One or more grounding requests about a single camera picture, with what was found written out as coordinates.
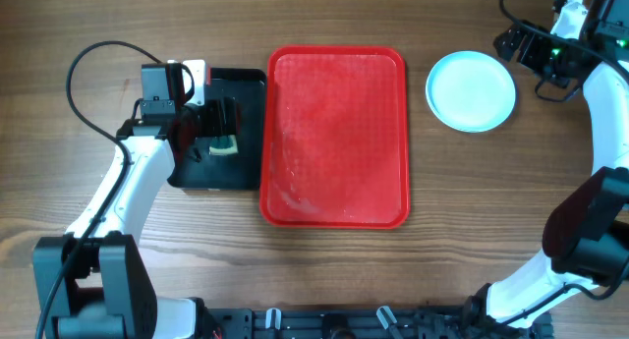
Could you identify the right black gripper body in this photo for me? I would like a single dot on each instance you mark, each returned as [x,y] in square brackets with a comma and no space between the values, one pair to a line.
[543,56]

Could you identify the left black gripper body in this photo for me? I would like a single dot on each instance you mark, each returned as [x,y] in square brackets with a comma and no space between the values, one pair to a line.
[205,124]

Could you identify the green yellow sponge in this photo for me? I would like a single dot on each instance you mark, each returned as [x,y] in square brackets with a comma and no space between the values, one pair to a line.
[224,145]

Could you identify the light blue plate top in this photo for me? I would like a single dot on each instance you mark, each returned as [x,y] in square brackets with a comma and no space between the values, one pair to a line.
[470,92]

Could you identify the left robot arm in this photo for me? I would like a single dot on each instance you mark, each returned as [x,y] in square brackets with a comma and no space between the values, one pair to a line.
[91,281]

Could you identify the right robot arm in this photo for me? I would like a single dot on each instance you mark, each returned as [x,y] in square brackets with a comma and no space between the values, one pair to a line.
[585,247]

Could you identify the black rectangular water tray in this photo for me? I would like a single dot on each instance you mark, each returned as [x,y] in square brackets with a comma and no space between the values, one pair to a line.
[197,169]

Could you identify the red plastic tray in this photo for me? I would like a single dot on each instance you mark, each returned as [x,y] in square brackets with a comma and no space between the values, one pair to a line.
[335,138]

